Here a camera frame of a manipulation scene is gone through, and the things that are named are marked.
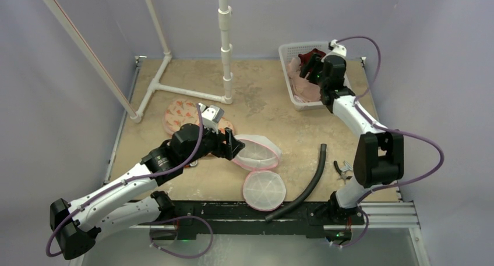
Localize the black corrugated hose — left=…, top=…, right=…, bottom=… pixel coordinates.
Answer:
left=264, top=143, right=328, bottom=222

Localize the beige tan bra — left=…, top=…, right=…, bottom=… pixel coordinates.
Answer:
left=287, top=57, right=320, bottom=103

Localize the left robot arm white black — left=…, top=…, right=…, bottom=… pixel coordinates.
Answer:
left=45, top=123, right=245, bottom=260

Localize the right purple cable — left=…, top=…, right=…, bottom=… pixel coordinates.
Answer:
left=331, top=36, right=445, bottom=250

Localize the white mesh laundry bag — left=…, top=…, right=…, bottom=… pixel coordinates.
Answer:
left=233, top=134, right=287, bottom=212

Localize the white plastic basket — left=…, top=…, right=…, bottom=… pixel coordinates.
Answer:
left=278, top=40, right=337, bottom=111

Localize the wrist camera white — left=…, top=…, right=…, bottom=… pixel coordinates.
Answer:
left=199, top=103, right=224, bottom=134
left=324, top=40, right=347, bottom=59

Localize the floral mesh laundry bag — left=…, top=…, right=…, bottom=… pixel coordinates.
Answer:
left=163, top=98, right=235, bottom=136

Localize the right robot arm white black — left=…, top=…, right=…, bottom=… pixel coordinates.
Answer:
left=299, top=53, right=404, bottom=224

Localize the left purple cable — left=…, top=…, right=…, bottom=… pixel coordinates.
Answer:
left=45, top=104, right=204, bottom=257

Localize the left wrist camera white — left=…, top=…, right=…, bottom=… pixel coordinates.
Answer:
left=199, top=103, right=224, bottom=134

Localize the red adjustable wrench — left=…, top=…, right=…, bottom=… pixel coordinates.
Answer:
left=185, top=160, right=198, bottom=168

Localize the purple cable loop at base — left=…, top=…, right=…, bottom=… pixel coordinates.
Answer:
left=149, top=215, right=215, bottom=260

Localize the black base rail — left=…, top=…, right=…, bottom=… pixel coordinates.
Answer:
left=135, top=200, right=365, bottom=240

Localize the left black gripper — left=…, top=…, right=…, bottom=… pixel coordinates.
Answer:
left=182, top=122, right=244, bottom=166

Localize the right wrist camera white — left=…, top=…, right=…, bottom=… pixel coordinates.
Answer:
left=324, top=40, right=347, bottom=59

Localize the white pvc pipe rack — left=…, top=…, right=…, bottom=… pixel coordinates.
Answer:
left=42, top=0, right=234, bottom=123

